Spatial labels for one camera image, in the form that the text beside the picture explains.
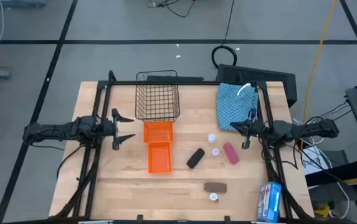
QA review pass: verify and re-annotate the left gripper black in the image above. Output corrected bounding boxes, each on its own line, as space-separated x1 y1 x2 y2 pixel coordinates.
98 108 136 151

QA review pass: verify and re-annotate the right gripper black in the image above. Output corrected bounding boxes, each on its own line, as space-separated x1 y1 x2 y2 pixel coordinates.
229 108 274 150

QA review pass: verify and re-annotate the blue patterned cloth bag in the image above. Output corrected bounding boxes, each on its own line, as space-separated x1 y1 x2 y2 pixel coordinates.
216 82 259 131

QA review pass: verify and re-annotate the pink bandage roll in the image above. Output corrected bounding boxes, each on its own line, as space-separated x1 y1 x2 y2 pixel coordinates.
222 142 240 166

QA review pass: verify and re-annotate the orange plastic basket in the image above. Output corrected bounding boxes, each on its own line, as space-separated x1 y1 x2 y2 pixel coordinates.
147 141 173 174
143 120 174 144

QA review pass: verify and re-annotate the black wire basket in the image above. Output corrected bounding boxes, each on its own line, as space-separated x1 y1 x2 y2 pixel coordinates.
135 70 181 123

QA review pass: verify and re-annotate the black bandage roll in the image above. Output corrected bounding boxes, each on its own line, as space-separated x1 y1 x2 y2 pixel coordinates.
186 147 206 170

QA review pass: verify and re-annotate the brown bandage roll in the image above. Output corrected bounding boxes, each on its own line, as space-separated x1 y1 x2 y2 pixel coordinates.
203 182 228 194

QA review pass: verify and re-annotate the black computer case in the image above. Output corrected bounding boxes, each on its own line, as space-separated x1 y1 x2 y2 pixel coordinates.
216 63 298 108

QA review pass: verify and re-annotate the white paper sheet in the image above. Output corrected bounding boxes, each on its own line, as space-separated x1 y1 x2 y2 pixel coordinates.
301 146 326 175

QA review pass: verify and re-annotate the blue first aid box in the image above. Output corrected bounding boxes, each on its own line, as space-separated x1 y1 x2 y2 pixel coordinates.
257 181 282 223

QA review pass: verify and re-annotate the black metal beam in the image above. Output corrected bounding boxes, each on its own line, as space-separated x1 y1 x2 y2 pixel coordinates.
305 157 357 187

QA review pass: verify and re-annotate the yellow power plug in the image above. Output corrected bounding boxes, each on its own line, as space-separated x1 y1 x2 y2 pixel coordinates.
313 203 332 218

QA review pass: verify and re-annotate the black metal rig frame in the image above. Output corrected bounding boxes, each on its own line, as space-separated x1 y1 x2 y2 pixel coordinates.
49 70 310 224

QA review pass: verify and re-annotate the black hanging coiled cable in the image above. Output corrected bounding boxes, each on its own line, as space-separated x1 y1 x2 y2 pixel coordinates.
211 0 238 70

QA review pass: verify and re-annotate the yellow hanging cable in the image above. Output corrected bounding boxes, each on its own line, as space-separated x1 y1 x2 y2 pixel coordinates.
302 0 338 125

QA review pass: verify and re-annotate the black floor cable tangle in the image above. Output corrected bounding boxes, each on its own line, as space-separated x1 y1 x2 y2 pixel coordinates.
146 0 197 18

